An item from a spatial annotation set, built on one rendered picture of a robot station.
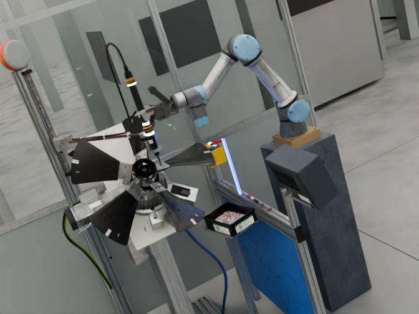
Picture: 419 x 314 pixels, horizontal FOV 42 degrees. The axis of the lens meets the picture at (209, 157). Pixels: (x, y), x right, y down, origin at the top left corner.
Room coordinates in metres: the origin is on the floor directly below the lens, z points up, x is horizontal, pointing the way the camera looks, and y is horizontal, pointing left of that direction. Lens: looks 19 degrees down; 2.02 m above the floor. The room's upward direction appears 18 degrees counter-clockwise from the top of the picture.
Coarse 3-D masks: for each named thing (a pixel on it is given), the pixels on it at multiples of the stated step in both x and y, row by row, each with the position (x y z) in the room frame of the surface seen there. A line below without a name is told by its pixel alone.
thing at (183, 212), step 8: (160, 192) 2.41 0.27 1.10; (168, 192) 2.45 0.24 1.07; (168, 200) 2.38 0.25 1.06; (176, 200) 2.42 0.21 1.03; (168, 208) 2.33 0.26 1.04; (176, 208) 2.36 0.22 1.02; (184, 208) 2.38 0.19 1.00; (192, 208) 2.41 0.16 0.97; (176, 216) 2.31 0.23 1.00; (184, 216) 2.33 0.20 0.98; (192, 216) 2.35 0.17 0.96; (200, 216) 2.38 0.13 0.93; (176, 224) 2.27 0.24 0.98; (184, 224) 2.29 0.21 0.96; (192, 224) 2.31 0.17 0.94
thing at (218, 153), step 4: (208, 144) 2.99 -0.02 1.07; (208, 148) 2.91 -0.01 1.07; (216, 148) 2.87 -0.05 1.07; (220, 148) 2.86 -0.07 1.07; (212, 152) 2.84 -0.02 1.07; (216, 152) 2.85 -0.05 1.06; (220, 152) 2.86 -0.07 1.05; (216, 156) 2.85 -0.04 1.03; (220, 156) 2.85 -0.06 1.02; (224, 156) 2.86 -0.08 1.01; (216, 160) 2.84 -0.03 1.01; (220, 160) 2.85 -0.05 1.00; (224, 160) 2.86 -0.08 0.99; (216, 164) 2.84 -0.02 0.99
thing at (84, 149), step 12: (84, 144) 2.55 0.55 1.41; (84, 156) 2.53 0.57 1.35; (96, 156) 2.53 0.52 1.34; (108, 156) 2.52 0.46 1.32; (72, 168) 2.53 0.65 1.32; (84, 168) 2.52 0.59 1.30; (96, 168) 2.52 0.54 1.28; (108, 168) 2.51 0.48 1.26; (72, 180) 2.52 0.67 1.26; (84, 180) 2.52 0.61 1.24; (96, 180) 2.52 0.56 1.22; (108, 180) 2.52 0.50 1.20
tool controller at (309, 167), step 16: (272, 160) 2.02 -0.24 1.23; (288, 160) 1.95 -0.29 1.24; (304, 160) 1.88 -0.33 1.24; (320, 160) 1.86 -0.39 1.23; (288, 176) 1.92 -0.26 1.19; (304, 176) 1.84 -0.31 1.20; (320, 176) 1.86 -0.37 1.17; (288, 192) 2.00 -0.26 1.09; (304, 192) 1.87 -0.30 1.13; (320, 192) 1.85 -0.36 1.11; (336, 192) 1.87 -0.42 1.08; (320, 208) 1.85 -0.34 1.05
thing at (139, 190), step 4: (132, 184) 2.44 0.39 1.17; (136, 184) 2.46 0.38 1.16; (128, 188) 2.42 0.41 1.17; (132, 188) 2.44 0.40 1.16; (136, 188) 2.45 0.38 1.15; (140, 188) 2.47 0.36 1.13; (128, 192) 2.42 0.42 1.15; (132, 192) 2.43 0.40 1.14; (140, 192) 2.46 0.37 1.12; (136, 196) 2.44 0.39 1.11
